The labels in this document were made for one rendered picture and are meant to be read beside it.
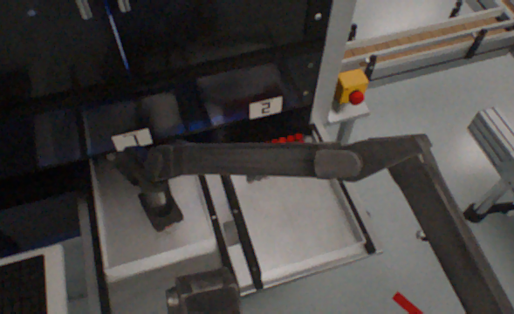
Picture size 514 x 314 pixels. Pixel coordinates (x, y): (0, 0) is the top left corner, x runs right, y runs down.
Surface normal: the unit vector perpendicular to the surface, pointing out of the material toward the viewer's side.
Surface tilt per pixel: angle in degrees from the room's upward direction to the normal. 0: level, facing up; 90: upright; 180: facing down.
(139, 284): 0
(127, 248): 0
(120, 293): 0
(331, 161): 50
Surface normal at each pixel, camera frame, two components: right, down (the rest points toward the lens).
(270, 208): 0.01, -0.54
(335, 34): 0.30, 0.81
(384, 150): -0.51, 0.12
